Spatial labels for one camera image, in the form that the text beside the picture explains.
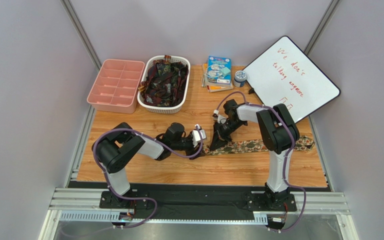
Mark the pink divided tray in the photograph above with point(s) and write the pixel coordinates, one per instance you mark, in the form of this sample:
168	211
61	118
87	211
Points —
115	88

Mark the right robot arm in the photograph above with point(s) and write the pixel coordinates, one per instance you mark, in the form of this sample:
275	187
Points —
279	134

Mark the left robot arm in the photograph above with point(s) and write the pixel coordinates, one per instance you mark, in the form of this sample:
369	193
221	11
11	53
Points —
114	149

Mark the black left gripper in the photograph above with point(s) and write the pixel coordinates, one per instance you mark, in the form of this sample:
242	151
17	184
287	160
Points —
189	143

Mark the white dry-erase board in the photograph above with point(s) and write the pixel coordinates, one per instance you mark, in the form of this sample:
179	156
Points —
283	74

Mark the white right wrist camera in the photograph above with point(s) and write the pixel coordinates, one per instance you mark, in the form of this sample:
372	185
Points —
218	118

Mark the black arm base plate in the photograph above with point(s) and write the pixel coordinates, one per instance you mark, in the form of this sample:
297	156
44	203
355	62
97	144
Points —
195	202

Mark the aluminium rail frame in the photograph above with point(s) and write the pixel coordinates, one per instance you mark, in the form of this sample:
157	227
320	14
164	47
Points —
85	210

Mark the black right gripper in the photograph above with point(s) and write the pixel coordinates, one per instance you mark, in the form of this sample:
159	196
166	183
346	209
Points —
223	129

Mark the white perforated basket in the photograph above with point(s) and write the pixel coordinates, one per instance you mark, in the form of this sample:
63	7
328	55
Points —
166	110

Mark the blue packaged book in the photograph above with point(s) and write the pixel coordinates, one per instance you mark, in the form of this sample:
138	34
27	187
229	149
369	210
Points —
218	71

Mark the patterned paisley necktie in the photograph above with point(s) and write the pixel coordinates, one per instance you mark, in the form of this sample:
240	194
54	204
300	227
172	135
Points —
304	144

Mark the pile of dark ties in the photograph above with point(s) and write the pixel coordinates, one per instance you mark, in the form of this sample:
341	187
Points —
165	83

